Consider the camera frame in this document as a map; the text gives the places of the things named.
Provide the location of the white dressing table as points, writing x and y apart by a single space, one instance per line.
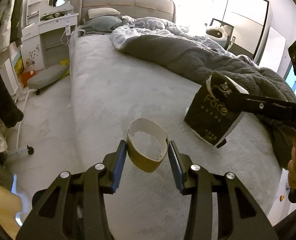
41 45

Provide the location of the grey green pillow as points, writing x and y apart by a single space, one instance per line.
99 25

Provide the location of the dark grey fluffy blanket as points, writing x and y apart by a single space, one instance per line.
196 63

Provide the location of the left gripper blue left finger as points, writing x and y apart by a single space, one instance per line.
73 206

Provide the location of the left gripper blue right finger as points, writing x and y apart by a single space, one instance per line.
240 216

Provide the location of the beige padded headboard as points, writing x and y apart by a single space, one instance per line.
165 9

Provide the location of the white cat bed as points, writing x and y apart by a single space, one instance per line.
217 34

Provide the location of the beige pillow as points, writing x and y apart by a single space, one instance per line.
105 11

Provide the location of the clothes rack wheeled base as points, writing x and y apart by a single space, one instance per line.
25 148

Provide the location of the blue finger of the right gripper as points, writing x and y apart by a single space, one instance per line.
270 108

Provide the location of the black tissue pack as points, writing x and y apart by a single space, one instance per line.
208 116

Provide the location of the blue white patterned duvet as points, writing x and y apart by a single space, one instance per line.
132 28

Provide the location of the white wardrobe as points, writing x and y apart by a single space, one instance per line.
250 21

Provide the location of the colourful picture book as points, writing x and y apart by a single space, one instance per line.
18 67

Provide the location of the grey bed mattress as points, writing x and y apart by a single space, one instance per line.
119 97

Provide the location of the white charger with cable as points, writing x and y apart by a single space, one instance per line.
67 34

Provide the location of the red bag on floor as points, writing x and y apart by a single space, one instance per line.
26 76

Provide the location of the grey padded stool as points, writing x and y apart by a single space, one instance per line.
47 77

